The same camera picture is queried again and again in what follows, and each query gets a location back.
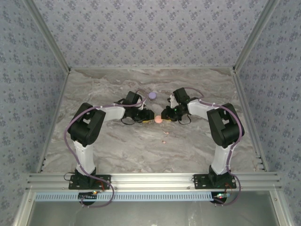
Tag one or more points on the pink earbuds charging case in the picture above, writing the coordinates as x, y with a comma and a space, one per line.
158, 120

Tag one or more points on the purple earbuds charging case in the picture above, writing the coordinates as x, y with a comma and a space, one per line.
152, 95

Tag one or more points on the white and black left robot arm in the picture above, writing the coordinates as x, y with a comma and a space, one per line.
84, 153

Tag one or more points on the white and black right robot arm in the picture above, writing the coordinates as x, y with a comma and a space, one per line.
221, 157

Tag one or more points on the black controller board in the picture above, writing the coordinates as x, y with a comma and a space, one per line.
87, 196
219, 197

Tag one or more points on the aluminium mounting rail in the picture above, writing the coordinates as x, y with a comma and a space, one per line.
152, 180

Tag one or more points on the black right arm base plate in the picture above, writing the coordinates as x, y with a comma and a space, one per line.
201, 181

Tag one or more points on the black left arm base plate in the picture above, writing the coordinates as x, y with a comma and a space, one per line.
103, 181

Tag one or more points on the aluminium table side rail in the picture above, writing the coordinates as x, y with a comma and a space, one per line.
250, 122
50, 127

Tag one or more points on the aluminium frame post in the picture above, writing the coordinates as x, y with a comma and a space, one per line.
255, 35
48, 37

